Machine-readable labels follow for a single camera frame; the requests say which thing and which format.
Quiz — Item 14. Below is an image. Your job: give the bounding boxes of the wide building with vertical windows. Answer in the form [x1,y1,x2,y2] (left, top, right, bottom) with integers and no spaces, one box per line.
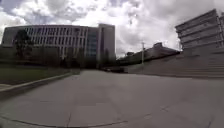
[0,23,117,69]

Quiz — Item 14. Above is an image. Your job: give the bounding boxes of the low concrete kerb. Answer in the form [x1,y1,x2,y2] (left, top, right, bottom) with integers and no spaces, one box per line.
[0,71,78,100]

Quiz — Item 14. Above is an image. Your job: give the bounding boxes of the wide stone steps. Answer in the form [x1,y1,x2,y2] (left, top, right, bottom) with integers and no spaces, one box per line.
[125,47,224,80]

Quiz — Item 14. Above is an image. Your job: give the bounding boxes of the dark tree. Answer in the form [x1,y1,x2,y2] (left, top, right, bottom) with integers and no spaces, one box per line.
[12,29,35,64]

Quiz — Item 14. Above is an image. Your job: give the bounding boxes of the grey paved plaza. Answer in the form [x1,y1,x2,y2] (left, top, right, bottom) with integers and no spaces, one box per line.
[0,69,224,128]

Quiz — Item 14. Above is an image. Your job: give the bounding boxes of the grass strip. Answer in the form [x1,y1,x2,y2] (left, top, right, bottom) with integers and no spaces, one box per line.
[0,66,73,86]

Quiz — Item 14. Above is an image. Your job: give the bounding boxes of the grey terraced building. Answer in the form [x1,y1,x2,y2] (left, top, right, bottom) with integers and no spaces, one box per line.
[174,8,224,52]

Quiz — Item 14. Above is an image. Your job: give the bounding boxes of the pale pole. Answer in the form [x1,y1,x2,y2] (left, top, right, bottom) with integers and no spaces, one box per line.
[140,41,146,66]

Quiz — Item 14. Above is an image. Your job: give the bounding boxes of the low sloped-roof building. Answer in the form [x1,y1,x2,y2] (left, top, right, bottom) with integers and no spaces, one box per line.
[116,41,181,66]

